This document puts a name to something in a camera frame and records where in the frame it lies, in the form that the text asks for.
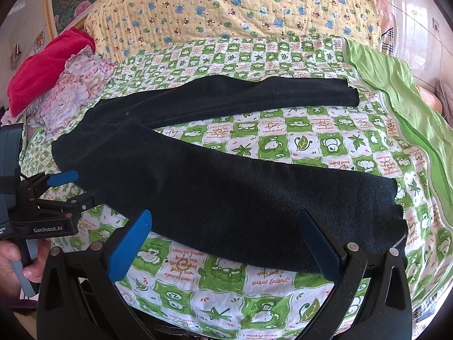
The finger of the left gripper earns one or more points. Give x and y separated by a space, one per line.
76 205
43 180

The pink pillow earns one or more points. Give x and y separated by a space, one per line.
388 27

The plain green sheet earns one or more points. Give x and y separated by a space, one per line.
421 125

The green white patterned bedsheet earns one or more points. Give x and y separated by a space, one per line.
170 283

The yellow cartoon print quilt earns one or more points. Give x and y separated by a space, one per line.
121 28

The red fleece blanket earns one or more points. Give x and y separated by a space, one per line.
39 72

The black pants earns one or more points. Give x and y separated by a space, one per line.
233 207

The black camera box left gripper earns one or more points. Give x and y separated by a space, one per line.
11 146

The person left hand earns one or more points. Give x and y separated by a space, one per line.
9 252

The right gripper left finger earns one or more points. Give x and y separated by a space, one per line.
78 298

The floral pink purple cloth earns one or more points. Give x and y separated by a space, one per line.
82 81

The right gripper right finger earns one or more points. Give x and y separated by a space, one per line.
385 311

